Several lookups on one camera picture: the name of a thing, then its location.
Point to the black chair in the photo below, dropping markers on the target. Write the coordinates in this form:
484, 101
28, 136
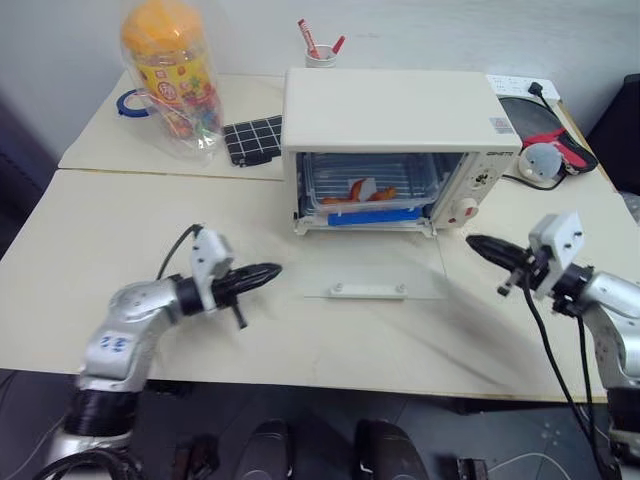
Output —
617, 135

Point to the black power plug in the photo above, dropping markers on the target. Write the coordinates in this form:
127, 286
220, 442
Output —
537, 89

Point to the clear candy jar orange lid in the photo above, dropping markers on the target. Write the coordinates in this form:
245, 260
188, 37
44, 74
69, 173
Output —
172, 85

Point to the white toaster oven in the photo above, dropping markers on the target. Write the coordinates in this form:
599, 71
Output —
390, 107

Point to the short red marker pen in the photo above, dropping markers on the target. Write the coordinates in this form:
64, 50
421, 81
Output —
338, 44

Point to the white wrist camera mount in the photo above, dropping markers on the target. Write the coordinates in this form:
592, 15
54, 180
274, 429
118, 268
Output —
210, 252
562, 245

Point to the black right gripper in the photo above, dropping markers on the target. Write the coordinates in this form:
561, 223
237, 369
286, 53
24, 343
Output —
525, 272

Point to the black grid mat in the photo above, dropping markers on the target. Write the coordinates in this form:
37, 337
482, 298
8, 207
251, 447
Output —
252, 140

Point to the black mouse pad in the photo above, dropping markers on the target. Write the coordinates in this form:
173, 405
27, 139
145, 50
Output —
527, 115

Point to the orange food pieces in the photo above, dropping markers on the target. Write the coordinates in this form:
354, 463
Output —
361, 191

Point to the white pen cup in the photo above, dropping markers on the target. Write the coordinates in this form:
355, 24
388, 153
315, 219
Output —
320, 60

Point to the white power strip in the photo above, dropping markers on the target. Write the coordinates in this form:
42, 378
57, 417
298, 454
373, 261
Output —
510, 84

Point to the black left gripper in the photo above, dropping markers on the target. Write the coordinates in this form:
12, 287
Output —
227, 292

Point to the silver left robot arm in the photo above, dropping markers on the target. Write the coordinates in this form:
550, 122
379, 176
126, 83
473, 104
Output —
122, 320

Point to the grey round plush ball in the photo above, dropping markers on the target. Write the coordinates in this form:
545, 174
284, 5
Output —
540, 161

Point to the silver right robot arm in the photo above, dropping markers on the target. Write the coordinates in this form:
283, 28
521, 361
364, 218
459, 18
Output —
612, 310

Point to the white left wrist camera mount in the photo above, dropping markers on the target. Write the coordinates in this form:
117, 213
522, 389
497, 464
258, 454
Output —
210, 252

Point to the dark rounded robot foot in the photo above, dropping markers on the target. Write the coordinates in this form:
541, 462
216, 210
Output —
270, 450
387, 450

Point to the glass oven door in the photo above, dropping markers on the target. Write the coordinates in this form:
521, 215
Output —
380, 275

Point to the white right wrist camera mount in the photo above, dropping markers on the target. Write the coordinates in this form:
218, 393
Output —
562, 245

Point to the blue tape roll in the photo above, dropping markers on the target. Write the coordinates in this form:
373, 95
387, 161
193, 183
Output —
122, 102

